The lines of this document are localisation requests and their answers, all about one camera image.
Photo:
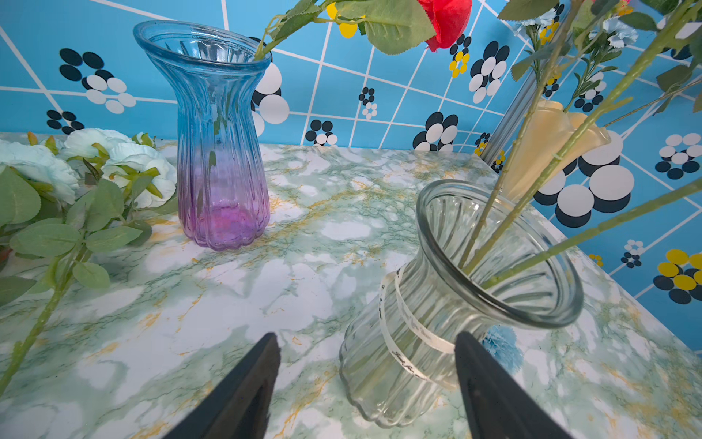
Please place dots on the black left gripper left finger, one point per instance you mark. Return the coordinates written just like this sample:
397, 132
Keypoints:
239, 407

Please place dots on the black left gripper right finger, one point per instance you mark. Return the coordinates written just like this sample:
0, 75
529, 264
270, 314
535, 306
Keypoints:
496, 406

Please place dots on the blue purple ribbed glass vase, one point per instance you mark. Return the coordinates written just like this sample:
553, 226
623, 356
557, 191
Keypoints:
222, 195

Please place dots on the clear glass vase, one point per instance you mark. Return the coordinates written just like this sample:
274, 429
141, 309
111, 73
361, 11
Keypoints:
398, 354

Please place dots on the yellow ceramic vase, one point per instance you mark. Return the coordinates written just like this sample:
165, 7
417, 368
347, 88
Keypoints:
549, 129

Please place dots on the red rose stem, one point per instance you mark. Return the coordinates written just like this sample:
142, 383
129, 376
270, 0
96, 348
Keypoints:
392, 27

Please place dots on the right aluminium corner post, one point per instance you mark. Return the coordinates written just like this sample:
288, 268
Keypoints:
512, 120

